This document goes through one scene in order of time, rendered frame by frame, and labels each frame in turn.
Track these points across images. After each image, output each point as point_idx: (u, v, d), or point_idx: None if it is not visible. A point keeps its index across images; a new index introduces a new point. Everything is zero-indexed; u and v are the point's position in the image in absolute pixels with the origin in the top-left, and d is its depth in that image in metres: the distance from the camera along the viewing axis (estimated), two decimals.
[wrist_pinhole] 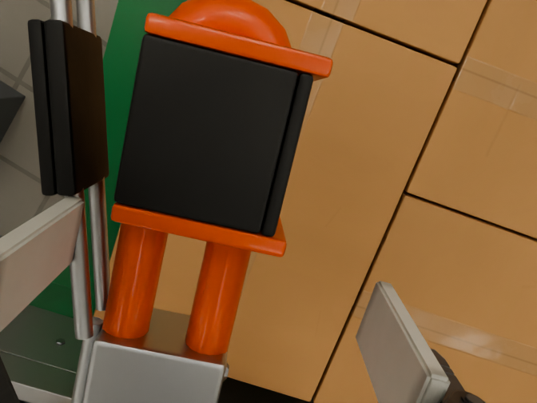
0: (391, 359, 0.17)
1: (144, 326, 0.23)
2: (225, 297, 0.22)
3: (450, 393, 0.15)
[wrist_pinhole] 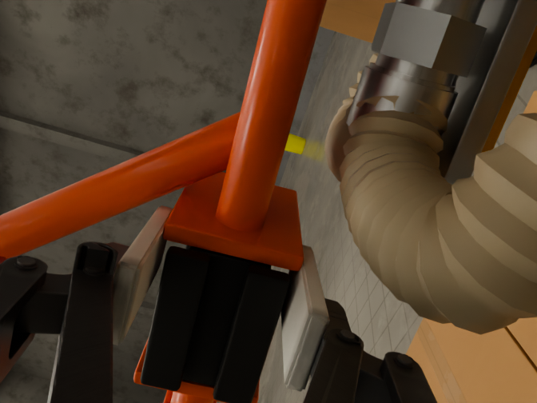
0: (294, 308, 0.19)
1: None
2: None
3: (335, 333, 0.17)
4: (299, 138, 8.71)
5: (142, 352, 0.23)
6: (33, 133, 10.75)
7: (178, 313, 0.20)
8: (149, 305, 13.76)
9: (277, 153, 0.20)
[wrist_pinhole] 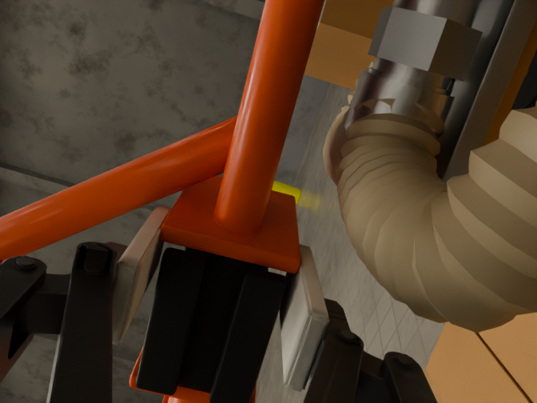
0: (293, 308, 0.19)
1: None
2: None
3: (335, 333, 0.17)
4: (294, 189, 8.76)
5: (138, 357, 0.23)
6: (29, 184, 10.78)
7: (174, 315, 0.20)
8: None
9: (275, 154, 0.20)
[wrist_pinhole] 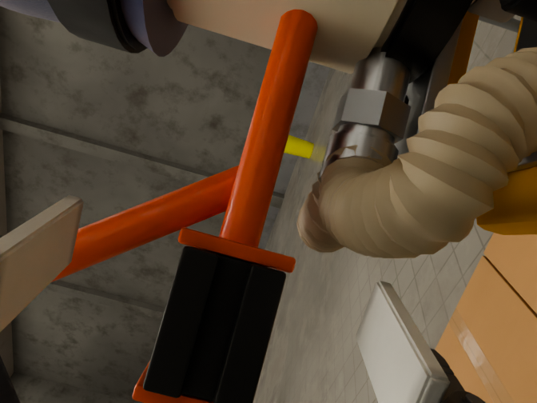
0: (391, 359, 0.17)
1: None
2: None
3: (450, 393, 0.15)
4: (307, 143, 8.86)
5: (139, 378, 0.24)
6: (45, 138, 10.93)
7: (188, 305, 0.22)
8: (157, 308, 13.89)
9: (272, 180, 0.25)
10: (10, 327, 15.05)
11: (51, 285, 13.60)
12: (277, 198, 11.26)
